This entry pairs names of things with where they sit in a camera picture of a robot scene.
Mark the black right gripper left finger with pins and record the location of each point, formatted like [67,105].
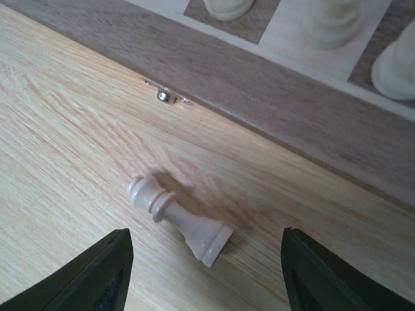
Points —
[97,279]

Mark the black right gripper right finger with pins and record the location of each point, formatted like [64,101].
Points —
[317,279]

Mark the white queen piece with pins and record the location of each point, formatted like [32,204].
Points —
[205,237]

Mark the white chess piece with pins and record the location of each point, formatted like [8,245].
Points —
[331,24]
[392,72]
[227,10]

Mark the metal board clasp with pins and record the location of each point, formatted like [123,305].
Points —
[166,95]

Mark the wooden folding chess board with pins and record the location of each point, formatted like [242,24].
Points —
[349,135]

